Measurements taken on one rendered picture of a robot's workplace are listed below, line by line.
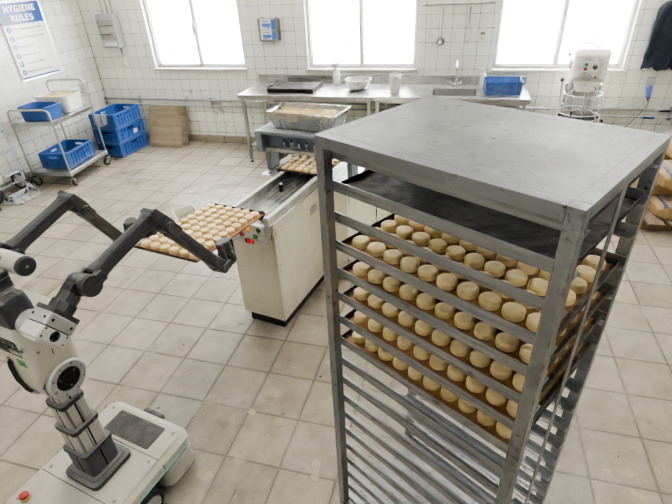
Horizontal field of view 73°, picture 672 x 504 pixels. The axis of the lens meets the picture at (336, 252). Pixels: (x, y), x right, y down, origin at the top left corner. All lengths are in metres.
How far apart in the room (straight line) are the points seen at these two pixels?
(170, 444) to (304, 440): 0.69
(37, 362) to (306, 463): 1.36
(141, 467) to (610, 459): 2.28
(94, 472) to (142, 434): 0.27
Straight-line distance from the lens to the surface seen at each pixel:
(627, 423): 3.08
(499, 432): 1.32
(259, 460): 2.65
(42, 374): 2.03
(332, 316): 1.41
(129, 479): 2.47
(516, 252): 0.94
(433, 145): 1.06
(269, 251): 2.94
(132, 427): 2.65
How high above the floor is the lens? 2.16
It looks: 32 degrees down
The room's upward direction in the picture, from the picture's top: 3 degrees counter-clockwise
